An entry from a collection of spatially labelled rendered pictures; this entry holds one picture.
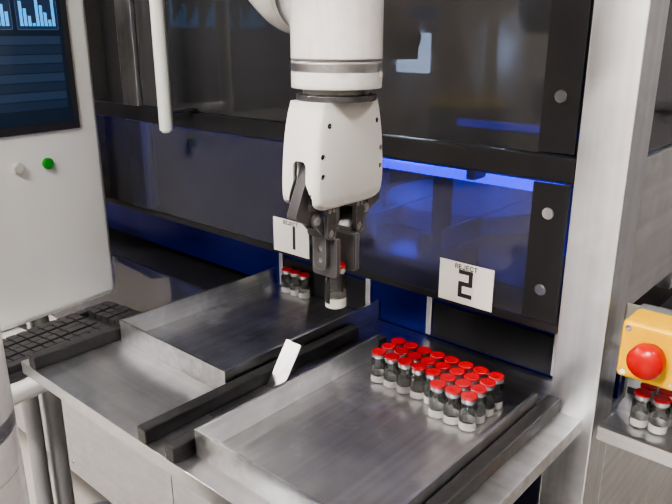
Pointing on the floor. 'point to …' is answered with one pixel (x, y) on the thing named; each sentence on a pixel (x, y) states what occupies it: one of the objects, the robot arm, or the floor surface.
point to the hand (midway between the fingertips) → (336, 252)
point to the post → (603, 231)
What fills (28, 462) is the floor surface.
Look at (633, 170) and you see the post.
